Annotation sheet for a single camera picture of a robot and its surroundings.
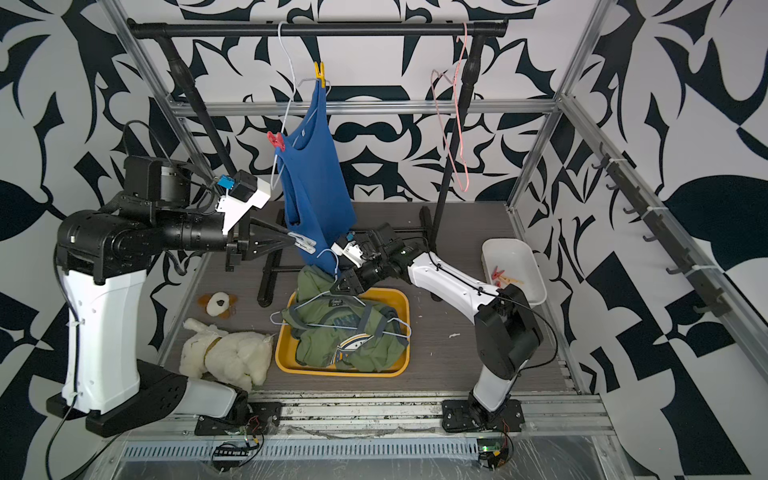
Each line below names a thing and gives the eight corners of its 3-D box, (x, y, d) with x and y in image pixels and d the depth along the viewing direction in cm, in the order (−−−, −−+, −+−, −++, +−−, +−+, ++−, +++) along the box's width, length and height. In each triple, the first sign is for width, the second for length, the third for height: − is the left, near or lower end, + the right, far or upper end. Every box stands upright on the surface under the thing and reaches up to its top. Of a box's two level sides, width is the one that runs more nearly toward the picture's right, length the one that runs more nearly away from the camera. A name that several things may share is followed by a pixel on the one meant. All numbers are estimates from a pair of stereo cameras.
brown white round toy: (196, 318, 92) (192, 314, 90) (206, 295, 97) (201, 291, 95) (232, 318, 92) (229, 314, 90) (240, 296, 97) (237, 291, 95)
